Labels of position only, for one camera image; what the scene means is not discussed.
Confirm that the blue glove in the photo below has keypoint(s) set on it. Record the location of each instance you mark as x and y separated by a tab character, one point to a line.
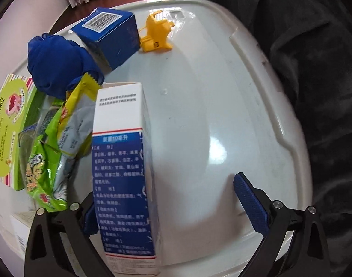
58	64

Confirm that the yellow plastic toy piece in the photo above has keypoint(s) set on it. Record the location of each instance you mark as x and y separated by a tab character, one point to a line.
157	33

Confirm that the grey plastic storage box lid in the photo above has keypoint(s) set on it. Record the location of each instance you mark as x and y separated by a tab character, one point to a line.
216	108

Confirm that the bed with logo blanket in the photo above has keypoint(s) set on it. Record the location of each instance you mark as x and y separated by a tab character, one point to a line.
309	45

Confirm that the green snack bag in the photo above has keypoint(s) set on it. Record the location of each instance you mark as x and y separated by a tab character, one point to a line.
62	135

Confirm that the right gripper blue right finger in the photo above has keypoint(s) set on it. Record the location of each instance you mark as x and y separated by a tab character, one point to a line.
293	244

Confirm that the small dark blue carton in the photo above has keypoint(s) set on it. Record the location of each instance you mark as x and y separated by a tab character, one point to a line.
111	34

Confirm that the white blue medicine box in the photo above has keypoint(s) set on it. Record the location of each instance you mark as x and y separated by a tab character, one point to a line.
123	184

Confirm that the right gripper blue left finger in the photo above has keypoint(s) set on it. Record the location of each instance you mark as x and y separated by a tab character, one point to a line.
58	238

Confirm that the green striped medicine box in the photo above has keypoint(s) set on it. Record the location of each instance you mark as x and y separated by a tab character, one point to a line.
20	103

